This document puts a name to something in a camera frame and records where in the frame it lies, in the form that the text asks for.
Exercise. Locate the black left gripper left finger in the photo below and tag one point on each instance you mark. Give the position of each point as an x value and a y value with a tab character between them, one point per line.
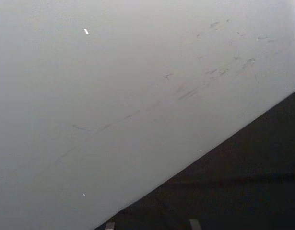
110	226

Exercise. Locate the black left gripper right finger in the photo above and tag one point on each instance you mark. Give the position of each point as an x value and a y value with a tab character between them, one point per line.
194	225

